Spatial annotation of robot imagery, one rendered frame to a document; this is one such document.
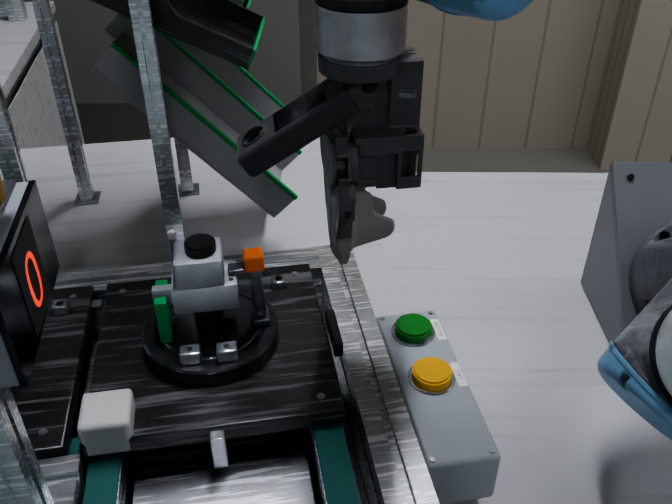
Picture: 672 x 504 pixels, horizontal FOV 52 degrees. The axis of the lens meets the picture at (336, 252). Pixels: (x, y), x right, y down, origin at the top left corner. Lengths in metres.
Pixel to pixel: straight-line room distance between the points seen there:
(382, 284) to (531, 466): 0.34
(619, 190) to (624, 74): 2.24
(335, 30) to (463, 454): 0.38
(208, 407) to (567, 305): 0.54
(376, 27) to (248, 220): 0.64
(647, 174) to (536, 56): 2.33
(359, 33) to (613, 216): 0.49
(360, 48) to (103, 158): 0.90
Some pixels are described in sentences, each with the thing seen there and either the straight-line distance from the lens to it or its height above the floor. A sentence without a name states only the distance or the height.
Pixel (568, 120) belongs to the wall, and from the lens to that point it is 3.42.
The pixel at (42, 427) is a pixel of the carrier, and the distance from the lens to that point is 0.70.
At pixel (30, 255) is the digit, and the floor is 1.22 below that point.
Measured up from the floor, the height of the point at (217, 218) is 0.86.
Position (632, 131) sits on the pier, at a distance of 3.29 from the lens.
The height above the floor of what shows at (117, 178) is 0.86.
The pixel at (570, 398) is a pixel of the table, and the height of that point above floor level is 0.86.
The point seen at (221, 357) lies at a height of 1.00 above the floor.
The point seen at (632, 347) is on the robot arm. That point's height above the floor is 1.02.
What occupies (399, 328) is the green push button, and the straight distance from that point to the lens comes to 0.74.
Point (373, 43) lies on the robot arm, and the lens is 0.56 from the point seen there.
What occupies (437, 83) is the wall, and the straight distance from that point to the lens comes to 3.22.
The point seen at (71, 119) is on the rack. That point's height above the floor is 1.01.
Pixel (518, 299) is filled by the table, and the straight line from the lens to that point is 0.99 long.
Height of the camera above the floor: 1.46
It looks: 35 degrees down
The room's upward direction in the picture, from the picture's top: straight up
